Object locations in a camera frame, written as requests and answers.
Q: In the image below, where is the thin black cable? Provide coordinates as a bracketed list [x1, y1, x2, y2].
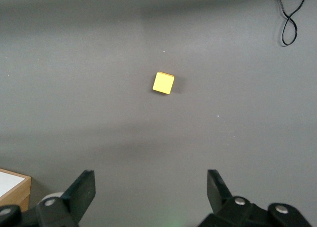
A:
[262, 0, 313, 47]

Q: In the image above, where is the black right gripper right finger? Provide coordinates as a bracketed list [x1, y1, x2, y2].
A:
[198, 169, 313, 227]

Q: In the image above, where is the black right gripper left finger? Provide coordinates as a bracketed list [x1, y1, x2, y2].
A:
[0, 170, 97, 227]

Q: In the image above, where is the yellow wooden cube block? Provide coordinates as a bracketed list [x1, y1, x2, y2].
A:
[151, 71, 175, 96]

